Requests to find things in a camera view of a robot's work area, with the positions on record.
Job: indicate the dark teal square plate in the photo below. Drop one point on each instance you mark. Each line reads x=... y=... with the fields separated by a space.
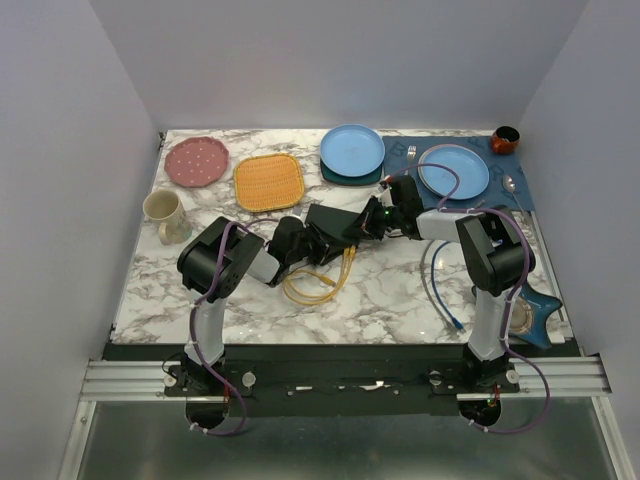
x=332 y=177

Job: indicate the light blue plate on stack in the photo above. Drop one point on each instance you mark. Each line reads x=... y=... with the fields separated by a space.
x=352 y=150

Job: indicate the silver spoon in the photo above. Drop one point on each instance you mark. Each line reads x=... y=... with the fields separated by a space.
x=509 y=186

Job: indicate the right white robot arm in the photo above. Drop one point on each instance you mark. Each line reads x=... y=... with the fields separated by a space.
x=497 y=256

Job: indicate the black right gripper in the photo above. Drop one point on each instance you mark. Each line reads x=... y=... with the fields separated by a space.
x=363 y=226

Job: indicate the blue star shaped dish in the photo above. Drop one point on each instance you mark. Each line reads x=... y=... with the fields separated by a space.
x=530 y=315

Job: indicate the blue cloth placemat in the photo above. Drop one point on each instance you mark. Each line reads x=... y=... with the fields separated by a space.
x=498 y=166

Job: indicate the light blue plate on placemat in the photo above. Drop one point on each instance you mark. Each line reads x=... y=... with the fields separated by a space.
x=472 y=171

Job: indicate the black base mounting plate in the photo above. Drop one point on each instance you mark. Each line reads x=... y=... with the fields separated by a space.
x=252 y=378

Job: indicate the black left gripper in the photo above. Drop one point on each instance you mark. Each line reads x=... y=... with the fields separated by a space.
x=323 y=252

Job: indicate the orange woven square mat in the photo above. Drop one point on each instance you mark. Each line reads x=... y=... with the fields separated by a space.
x=268 y=183

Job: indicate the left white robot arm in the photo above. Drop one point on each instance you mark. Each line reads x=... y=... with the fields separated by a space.
x=214 y=263

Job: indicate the silver fork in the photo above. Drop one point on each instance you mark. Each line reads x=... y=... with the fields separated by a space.
x=411 y=154

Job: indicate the pink dotted plate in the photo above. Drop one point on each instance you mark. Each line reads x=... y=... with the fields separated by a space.
x=197 y=162

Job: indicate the aluminium frame rail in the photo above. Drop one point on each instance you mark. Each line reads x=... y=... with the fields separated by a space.
x=113 y=381

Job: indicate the black network switch box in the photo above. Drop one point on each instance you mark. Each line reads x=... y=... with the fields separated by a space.
x=333 y=225

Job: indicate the brown lacquer cup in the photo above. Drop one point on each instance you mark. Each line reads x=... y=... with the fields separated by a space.
x=504 y=140

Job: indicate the cream ceramic mug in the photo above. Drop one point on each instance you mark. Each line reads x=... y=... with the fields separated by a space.
x=164 y=208

